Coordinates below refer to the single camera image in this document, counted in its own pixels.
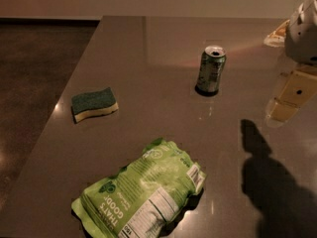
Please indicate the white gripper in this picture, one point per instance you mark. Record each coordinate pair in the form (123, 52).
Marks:
(302, 40)

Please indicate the green soda can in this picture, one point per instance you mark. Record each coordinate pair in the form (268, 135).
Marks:
(212, 63)

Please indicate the green and yellow sponge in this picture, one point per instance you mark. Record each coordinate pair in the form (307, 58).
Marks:
(93, 104)

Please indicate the green snack bag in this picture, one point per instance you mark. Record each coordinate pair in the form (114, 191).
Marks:
(143, 197)

